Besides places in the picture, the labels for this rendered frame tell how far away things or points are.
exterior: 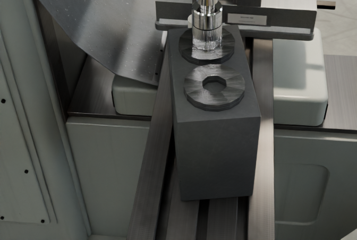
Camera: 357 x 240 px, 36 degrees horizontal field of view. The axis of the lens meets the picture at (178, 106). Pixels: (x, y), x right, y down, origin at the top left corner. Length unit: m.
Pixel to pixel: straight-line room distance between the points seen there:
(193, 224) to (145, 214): 0.08
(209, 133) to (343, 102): 0.66
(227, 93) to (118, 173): 0.74
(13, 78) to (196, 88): 0.55
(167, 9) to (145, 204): 0.48
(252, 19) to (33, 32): 0.46
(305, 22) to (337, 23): 1.69
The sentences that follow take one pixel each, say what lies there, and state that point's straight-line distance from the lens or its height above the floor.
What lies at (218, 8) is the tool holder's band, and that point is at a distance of 0.84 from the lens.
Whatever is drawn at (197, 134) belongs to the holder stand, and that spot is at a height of 1.08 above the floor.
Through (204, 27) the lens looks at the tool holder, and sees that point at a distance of 0.84.
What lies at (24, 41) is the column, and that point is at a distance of 1.19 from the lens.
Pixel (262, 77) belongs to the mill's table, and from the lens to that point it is 1.12.
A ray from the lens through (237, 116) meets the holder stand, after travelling 0.78.
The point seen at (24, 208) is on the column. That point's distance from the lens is 1.59.
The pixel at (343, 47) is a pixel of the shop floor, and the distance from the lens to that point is 2.75.
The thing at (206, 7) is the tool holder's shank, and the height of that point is 1.19.
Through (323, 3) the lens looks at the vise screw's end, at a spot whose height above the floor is 0.97.
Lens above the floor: 1.66
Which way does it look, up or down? 44 degrees down
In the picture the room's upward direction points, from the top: 2 degrees counter-clockwise
